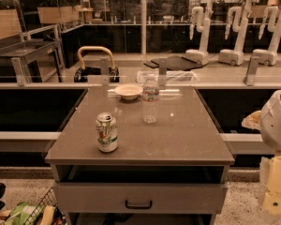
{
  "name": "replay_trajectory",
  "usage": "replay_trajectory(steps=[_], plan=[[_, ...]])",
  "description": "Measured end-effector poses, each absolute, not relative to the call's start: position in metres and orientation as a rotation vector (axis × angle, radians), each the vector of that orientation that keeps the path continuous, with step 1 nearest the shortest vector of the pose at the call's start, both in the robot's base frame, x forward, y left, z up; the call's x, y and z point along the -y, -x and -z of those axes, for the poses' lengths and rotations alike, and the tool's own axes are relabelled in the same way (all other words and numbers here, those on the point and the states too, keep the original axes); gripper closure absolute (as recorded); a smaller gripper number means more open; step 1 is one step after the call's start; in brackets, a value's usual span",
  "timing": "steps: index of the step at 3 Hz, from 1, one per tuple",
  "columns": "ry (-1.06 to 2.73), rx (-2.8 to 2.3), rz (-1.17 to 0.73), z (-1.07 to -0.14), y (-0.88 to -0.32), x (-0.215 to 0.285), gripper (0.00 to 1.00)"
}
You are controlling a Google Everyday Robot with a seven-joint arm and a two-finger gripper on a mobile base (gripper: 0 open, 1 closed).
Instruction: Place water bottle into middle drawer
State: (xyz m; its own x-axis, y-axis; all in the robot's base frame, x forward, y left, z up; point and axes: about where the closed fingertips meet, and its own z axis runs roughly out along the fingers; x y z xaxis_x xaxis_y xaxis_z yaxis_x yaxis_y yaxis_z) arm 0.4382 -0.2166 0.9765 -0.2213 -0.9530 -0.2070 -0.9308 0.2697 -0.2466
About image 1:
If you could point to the white background robot right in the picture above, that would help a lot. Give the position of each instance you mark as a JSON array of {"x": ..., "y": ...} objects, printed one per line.
[{"x": 271, "y": 21}]

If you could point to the wire basket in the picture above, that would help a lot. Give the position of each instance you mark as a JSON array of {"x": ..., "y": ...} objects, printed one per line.
[{"x": 50, "y": 199}]

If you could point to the white shallow bowl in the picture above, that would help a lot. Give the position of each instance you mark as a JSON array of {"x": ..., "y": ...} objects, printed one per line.
[{"x": 128, "y": 91}]

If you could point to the yellow sponge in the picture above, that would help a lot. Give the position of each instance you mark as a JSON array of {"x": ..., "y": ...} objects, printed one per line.
[{"x": 48, "y": 214}]

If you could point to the white background robot middle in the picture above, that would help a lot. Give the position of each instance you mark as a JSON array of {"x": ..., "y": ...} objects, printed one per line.
[{"x": 237, "y": 21}]

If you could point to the black drawer handle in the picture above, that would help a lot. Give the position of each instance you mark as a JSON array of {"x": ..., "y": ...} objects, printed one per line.
[{"x": 138, "y": 206}]

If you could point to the grey side table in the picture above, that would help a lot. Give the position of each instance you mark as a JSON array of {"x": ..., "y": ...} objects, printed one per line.
[{"x": 35, "y": 58}]

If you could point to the black floor mat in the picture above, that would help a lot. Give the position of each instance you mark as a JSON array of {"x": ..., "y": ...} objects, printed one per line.
[{"x": 174, "y": 62}]

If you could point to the grey drawer cabinet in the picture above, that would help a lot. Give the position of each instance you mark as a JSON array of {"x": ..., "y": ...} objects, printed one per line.
[{"x": 183, "y": 146}]

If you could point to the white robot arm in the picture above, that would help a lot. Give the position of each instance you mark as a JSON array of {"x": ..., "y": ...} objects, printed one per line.
[{"x": 268, "y": 122}]

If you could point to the clear plastic water bottle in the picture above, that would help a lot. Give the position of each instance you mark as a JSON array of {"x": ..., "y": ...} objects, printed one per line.
[{"x": 150, "y": 98}]

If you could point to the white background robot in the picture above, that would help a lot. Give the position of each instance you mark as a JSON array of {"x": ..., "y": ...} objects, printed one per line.
[
  {"x": 200, "y": 22},
  {"x": 271, "y": 21},
  {"x": 237, "y": 21}
]

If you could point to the white background robot left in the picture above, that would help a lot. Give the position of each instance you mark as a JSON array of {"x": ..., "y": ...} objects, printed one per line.
[{"x": 200, "y": 22}]

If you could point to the green white soda can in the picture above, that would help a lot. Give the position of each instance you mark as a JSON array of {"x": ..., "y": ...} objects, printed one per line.
[{"x": 106, "y": 132}]

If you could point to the grey middle drawer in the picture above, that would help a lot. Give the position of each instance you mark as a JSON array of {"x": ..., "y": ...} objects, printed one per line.
[{"x": 167, "y": 199}]

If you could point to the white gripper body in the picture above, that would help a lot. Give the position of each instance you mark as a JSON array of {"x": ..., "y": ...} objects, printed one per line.
[{"x": 276, "y": 126}]

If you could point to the green snack bag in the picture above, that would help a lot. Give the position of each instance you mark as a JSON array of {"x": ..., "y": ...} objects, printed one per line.
[{"x": 23, "y": 214}]

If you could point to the clear plastic tray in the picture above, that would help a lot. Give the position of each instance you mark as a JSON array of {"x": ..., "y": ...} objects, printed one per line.
[{"x": 171, "y": 76}]

